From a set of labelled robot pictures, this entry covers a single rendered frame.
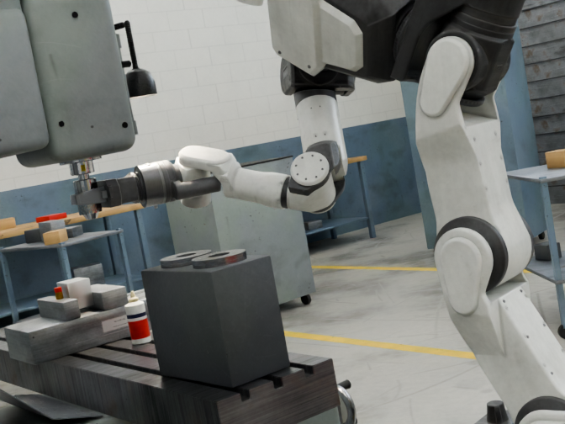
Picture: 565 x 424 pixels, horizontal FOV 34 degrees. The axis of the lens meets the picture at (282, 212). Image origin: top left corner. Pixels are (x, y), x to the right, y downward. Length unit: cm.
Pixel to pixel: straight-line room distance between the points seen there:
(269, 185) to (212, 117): 795
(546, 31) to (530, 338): 861
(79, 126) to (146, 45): 776
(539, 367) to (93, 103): 96
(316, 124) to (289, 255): 483
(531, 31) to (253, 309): 901
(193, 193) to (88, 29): 39
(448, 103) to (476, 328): 41
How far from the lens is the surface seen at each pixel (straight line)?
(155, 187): 190
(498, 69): 171
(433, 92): 166
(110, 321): 203
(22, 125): 174
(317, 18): 176
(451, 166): 171
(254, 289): 148
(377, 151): 1118
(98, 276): 842
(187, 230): 658
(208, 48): 991
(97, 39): 185
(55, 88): 180
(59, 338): 198
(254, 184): 188
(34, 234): 670
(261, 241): 655
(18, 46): 176
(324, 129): 191
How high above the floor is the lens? 129
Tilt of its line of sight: 5 degrees down
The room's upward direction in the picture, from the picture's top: 10 degrees counter-clockwise
